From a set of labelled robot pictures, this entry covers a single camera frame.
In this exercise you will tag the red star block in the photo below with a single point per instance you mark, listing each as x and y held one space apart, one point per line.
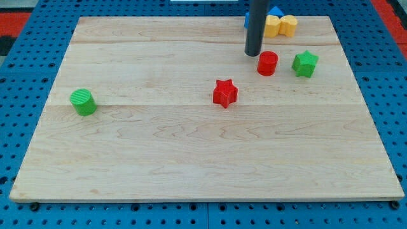
225 93

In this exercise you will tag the green star block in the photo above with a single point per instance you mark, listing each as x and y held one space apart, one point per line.
304 64

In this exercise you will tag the red cylinder block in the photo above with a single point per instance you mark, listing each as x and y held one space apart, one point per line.
267 63

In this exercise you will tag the blue block behind rod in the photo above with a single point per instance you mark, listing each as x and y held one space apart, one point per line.
246 21

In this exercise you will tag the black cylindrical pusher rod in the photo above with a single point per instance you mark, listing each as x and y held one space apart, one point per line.
254 37

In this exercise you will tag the green cylinder block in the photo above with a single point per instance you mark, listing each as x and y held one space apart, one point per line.
83 102

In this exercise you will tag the yellow heart block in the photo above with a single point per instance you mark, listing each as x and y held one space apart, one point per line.
285 25

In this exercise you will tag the blue triangle block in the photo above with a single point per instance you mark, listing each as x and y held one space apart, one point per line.
276 11

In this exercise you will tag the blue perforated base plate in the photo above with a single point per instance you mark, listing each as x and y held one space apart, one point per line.
31 65

